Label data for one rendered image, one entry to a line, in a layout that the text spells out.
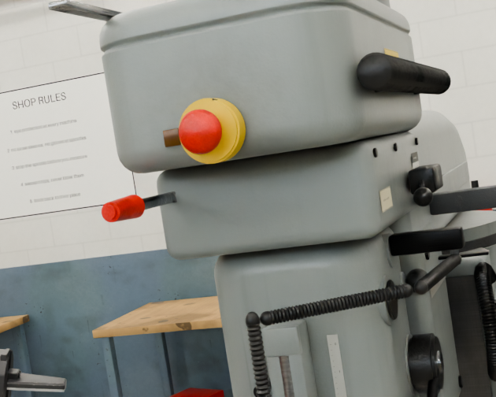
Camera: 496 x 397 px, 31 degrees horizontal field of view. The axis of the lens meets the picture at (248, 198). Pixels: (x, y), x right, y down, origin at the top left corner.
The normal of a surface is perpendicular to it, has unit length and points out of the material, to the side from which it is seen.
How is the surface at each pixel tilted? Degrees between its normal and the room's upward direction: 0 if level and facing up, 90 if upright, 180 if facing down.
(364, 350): 90
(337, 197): 90
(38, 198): 90
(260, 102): 90
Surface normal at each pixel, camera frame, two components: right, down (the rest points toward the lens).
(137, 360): -0.33, 0.10
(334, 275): -0.04, 0.06
